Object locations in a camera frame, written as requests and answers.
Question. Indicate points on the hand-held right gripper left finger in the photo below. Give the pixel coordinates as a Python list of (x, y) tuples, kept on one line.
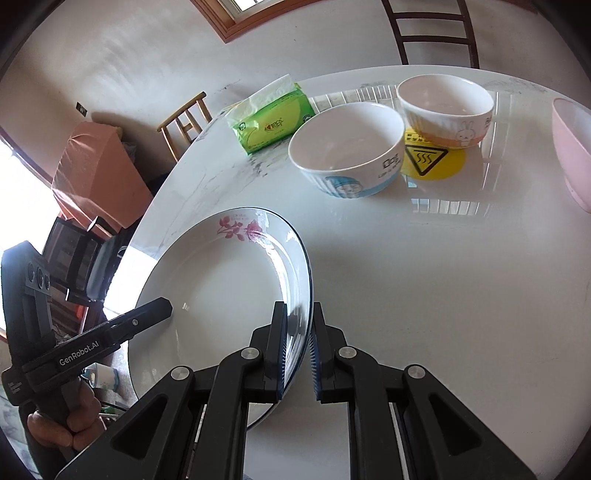
[(281, 360)]

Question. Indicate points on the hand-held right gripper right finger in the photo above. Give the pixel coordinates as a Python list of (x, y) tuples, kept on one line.
[(315, 364)]

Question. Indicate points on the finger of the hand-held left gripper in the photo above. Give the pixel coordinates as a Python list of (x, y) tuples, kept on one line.
[(147, 314)]

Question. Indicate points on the white plate with pink flowers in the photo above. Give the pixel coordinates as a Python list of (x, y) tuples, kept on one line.
[(217, 286)]

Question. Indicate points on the white bowl with blue cartoon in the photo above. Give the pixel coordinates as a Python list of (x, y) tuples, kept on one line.
[(346, 138)]

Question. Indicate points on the white bowl with rabbit print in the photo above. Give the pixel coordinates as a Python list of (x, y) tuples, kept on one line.
[(443, 101)]

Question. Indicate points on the pink bowl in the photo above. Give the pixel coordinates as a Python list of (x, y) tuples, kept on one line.
[(575, 147)]

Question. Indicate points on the person's left hand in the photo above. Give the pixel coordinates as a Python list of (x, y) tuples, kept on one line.
[(51, 429)]

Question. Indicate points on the white cup with blue print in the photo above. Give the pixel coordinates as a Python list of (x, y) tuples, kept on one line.
[(104, 376)]

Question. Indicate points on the dark box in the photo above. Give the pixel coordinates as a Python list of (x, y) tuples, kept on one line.
[(69, 254)]

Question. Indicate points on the orange cloth covered box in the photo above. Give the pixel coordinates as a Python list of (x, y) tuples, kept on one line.
[(97, 175)]

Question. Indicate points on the light wooden chair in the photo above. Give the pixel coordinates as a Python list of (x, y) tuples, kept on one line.
[(184, 115)]

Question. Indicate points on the green tissue pack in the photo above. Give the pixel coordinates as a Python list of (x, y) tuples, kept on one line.
[(272, 122)]

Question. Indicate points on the yellow round warning sticker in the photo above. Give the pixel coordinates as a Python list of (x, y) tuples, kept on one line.
[(431, 161)]

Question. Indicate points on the wooden framed window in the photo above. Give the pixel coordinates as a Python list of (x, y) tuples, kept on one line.
[(231, 27)]

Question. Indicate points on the dark wooden chair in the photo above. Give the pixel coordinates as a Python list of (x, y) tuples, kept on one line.
[(438, 34)]

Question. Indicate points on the metal frame chair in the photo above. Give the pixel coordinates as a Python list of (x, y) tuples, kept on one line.
[(108, 272)]

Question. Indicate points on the wall switch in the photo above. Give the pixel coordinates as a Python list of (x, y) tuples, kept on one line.
[(82, 108)]

